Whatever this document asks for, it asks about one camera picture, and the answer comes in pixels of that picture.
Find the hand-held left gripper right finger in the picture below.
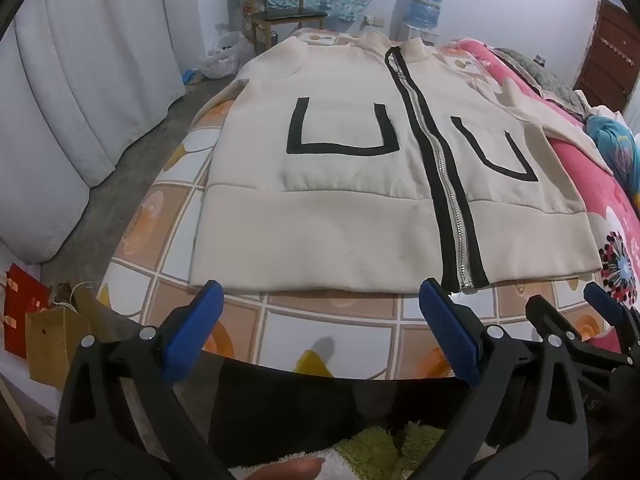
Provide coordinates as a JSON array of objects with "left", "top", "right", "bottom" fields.
[{"left": 400, "top": 277, "right": 588, "bottom": 480}]

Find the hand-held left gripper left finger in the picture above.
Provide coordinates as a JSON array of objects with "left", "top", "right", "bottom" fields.
[{"left": 54, "top": 279, "right": 236, "bottom": 480}]

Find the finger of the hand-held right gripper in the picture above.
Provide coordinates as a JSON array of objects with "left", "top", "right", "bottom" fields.
[
  {"left": 525, "top": 295, "right": 633, "bottom": 368},
  {"left": 583, "top": 281, "right": 640, "bottom": 358}
]

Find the cream zip jacket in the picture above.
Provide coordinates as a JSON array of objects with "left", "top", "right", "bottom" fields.
[{"left": 189, "top": 29, "right": 616, "bottom": 295}]

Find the person's left hand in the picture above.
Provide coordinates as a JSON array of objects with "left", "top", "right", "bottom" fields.
[{"left": 245, "top": 457, "right": 323, "bottom": 480}]

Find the pink floral blanket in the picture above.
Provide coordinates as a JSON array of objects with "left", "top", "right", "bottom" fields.
[{"left": 440, "top": 37, "right": 640, "bottom": 311}]

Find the brown paper bag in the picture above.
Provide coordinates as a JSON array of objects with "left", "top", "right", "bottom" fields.
[{"left": 25, "top": 282, "right": 141, "bottom": 386}]

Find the green and white fuzzy clothing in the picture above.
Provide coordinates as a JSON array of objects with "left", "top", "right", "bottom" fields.
[{"left": 230, "top": 422, "right": 446, "bottom": 480}]

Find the blue floral quilt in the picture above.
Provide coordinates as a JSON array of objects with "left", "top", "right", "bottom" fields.
[{"left": 585, "top": 112, "right": 640, "bottom": 201}]

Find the red paper bag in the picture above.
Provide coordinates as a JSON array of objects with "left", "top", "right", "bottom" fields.
[{"left": 2, "top": 262, "right": 53, "bottom": 361}]

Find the white cloth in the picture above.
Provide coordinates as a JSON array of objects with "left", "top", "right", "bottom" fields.
[{"left": 575, "top": 90, "right": 626, "bottom": 121}]

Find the grey-green patterned blanket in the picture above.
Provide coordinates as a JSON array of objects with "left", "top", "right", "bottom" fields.
[{"left": 492, "top": 47, "right": 588, "bottom": 121}]

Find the brown wooden door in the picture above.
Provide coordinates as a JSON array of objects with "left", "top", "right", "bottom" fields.
[{"left": 572, "top": 0, "right": 640, "bottom": 113}]

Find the white curtain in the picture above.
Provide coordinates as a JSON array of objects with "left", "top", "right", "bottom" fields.
[{"left": 0, "top": 0, "right": 188, "bottom": 266}]

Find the white plastic bag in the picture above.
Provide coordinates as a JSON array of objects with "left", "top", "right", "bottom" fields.
[{"left": 200, "top": 31, "right": 253, "bottom": 80}]

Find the white water dispenser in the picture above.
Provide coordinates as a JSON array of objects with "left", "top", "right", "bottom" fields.
[{"left": 402, "top": 22, "right": 441, "bottom": 46}]

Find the wooden chair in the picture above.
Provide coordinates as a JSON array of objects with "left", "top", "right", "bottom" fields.
[{"left": 239, "top": 0, "right": 328, "bottom": 56}]

